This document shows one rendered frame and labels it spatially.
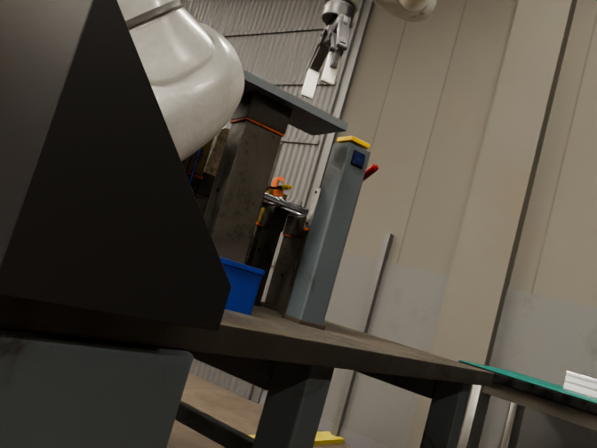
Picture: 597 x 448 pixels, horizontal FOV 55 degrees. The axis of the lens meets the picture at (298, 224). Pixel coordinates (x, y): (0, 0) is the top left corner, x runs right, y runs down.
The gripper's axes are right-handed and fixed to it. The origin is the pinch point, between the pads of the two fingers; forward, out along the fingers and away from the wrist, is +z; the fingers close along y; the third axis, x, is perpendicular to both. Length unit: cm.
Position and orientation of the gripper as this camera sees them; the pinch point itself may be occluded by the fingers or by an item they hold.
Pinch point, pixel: (317, 85)
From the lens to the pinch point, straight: 138.2
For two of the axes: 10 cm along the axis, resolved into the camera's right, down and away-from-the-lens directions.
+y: -3.3, 0.2, 9.5
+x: -9.0, -3.0, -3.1
